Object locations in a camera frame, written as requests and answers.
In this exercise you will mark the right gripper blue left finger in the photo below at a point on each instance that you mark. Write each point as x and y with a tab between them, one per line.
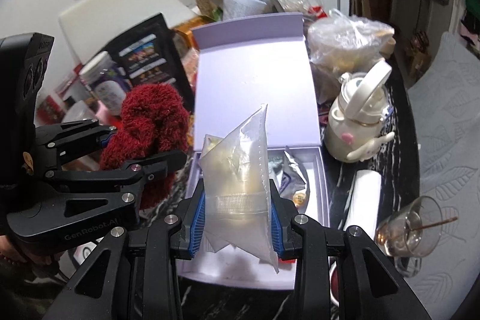
195	222

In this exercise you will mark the dark lidded jar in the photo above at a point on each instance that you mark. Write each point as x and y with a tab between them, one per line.
105	80

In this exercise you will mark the red apple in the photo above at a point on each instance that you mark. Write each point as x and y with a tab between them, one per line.
333	283

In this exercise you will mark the cream cartoon water bottle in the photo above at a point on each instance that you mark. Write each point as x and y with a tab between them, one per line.
358	114

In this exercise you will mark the black printed package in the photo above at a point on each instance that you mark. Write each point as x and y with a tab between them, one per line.
146	54

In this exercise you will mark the dark red fluffy scrunchie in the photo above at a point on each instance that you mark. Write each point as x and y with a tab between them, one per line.
153	121

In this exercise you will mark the glass mug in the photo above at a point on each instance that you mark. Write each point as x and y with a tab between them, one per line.
412	233

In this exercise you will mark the clear plastic bag of food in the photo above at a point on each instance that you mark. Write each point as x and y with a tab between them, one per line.
339	43

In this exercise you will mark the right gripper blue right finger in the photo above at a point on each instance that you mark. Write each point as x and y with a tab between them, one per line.
277	223

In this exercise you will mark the person hand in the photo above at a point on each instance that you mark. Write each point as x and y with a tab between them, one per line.
13	255

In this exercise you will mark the clear plastic zip bag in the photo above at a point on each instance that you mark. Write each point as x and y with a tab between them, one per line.
237	192

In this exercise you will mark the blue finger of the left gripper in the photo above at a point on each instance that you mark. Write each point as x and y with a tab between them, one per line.
109	136

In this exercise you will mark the silver foil snack packet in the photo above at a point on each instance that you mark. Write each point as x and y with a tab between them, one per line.
290	177

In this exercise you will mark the lavender open gift box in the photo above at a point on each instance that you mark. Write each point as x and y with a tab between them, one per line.
254	101

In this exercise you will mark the leaf patterned chair front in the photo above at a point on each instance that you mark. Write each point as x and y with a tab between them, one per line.
445	106

